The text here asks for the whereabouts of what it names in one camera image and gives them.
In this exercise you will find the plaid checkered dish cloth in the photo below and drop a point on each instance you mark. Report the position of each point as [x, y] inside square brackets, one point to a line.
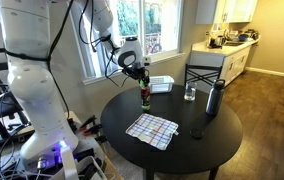
[153, 130]

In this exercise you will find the black canister lid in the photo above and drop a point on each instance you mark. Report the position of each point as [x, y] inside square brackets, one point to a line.
[197, 134]

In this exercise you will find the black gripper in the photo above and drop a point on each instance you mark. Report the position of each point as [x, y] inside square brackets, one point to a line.
[135, 73]

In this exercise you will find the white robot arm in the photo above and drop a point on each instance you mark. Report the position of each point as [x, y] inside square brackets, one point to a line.
[129, 57]

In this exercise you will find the dark metal water bottle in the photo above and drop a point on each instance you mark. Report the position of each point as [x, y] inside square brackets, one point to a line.
[215, 97]

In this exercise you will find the white plastic basket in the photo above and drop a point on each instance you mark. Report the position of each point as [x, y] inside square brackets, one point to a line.
[161, 84]

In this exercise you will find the black metal chair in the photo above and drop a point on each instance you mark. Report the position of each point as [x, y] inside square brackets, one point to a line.
[201, 73]

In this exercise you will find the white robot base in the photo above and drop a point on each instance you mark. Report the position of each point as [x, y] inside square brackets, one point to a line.
[25, 27]

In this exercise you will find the white kitchen counter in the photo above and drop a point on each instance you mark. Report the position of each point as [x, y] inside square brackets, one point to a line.
[232, 58]

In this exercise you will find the orange handled clamp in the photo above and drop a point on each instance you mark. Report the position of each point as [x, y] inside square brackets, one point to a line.
[90, 127]

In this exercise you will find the white upper cabinet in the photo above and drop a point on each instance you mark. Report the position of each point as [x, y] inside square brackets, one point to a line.
[225, 11]

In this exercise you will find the clear tennis ball canister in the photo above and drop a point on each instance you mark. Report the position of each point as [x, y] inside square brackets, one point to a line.
[145, 98]

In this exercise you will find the white framed window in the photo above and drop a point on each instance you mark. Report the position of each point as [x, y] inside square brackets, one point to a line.
[126, 33]

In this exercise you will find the clear glass mug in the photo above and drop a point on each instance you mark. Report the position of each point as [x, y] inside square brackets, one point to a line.
[190, 91]

